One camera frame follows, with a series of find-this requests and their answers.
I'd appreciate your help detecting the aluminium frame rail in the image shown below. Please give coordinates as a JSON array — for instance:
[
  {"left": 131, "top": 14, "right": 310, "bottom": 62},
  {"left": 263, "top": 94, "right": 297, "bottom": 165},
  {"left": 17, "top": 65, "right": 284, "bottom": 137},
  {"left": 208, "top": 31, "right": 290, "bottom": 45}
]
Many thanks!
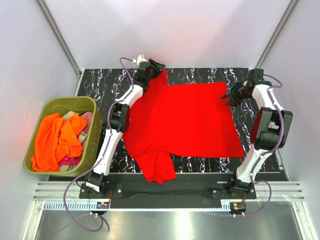
[{"left": 23, "top": 181, "right": 319, "bottom": 240}]

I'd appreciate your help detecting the aluminium corner post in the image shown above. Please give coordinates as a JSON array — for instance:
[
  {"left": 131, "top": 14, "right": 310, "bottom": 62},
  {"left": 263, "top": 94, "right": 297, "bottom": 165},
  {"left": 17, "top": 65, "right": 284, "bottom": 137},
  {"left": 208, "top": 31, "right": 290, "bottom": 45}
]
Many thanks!
[
  {"left": 254, "top": 0, "right": 300, "bottom": 69},
  {"left": 35, "top": 0, "right": 82, "bottom": 77}
]

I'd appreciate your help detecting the right aluminium corner post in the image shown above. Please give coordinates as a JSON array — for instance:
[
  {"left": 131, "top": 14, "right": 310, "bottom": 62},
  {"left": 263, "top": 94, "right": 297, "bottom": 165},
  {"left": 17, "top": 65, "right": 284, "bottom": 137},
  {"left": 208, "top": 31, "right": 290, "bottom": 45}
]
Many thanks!
[{"left": 254, "top": 0, "right": 300, "bottom": 69}]

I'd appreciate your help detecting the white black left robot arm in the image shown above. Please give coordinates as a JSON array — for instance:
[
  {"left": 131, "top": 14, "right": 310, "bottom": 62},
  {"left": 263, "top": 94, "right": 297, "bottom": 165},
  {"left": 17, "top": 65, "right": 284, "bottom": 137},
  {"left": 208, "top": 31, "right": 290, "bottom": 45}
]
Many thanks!
[{"left": 80, "top": 54, "right": 166, "bottom": 198}]

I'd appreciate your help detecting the left orange connector board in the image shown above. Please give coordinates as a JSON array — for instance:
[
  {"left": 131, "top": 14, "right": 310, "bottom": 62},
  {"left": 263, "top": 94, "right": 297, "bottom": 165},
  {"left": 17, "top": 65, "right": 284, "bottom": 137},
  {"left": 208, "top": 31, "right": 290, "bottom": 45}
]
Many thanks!
[{"left": 96, "top": 201, "right": 110, "bottom": 209}]

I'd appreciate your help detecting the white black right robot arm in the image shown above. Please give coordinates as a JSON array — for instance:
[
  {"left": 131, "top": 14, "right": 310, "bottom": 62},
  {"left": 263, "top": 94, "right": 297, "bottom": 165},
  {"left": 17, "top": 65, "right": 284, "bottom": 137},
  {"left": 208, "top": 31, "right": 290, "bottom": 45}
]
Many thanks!
[{"left": 221, "top": 68, "right": 293, "bottom": 199}]

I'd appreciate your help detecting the orange connector board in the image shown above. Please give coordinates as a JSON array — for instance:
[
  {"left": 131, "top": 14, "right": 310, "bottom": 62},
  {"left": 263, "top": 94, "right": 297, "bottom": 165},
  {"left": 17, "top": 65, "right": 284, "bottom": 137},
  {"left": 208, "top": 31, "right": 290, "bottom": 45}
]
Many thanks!
[
  {"left": 232, "top": 202, "right": 247, "bottom": 211},
  {"left": 96, "top": 201, "right": 110, "bottom": 209}
]

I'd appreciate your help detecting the orange t shirt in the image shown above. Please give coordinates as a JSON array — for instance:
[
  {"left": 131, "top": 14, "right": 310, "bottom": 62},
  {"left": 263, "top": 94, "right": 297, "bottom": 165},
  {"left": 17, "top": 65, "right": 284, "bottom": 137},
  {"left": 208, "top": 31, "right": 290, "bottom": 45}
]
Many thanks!
[{"left": 31, "top": 113, "right": 88, "bottom": 172}]

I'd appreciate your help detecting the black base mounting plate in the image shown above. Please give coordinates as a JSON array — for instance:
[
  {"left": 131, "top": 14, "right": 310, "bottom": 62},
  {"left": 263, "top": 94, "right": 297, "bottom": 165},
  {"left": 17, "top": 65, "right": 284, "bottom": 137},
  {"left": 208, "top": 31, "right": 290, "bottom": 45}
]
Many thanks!
[{"left": 79, "top": 173, "right": 257, "bottom": 211}]

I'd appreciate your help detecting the right orange connector board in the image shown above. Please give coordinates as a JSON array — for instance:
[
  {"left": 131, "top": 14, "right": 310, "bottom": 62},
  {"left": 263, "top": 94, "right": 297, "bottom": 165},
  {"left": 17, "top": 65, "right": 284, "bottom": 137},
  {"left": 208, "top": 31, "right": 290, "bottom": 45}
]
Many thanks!
[{"left": 232, "top": 202, "right": 247, "bottom": 211}]

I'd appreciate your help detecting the olive green plastic bin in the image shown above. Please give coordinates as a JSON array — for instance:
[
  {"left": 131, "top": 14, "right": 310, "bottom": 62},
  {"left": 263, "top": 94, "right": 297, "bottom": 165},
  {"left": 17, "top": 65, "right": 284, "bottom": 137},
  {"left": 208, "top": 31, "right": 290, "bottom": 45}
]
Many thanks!
[{"left": 23, "top": 96, "right": 103, "bottom": 177}]

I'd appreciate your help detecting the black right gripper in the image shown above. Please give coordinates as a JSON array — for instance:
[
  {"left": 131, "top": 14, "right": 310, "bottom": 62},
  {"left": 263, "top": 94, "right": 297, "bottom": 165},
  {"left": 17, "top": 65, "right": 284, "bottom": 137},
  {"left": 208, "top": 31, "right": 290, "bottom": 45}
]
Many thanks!
[{"left": 220, "top": 81, "right": 251, "bottom": 108}]

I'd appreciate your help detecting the left aluminium corner post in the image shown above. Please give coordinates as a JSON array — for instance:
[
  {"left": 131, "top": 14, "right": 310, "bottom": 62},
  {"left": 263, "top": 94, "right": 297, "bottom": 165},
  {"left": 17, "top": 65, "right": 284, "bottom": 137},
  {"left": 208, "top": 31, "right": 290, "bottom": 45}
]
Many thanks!
[{"left": 35, "top": 0, "right": 82, "bottom": 77}]

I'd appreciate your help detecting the red t shirt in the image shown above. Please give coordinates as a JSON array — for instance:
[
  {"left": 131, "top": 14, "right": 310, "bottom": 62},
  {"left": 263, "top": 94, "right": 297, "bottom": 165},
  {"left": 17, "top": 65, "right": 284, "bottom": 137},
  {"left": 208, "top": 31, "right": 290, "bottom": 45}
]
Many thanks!
[{"left": 122, "top": 72, "right": 244, "bottom": 184}]

